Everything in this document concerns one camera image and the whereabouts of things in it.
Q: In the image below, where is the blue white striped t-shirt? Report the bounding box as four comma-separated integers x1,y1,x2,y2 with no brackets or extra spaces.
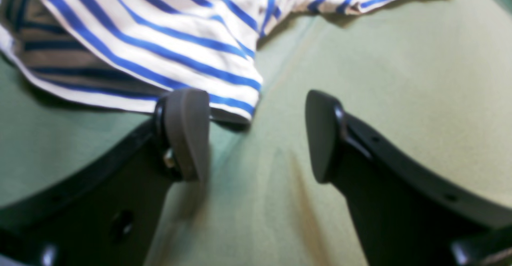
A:
1,0,395,124

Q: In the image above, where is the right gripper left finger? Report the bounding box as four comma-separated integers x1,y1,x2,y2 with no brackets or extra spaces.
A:
1,88,210,266

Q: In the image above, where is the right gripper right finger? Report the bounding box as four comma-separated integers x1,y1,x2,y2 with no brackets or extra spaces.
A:
305,90,512,266

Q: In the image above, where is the green table cloth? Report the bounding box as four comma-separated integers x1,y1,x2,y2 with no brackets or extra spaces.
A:
1,0,511,266

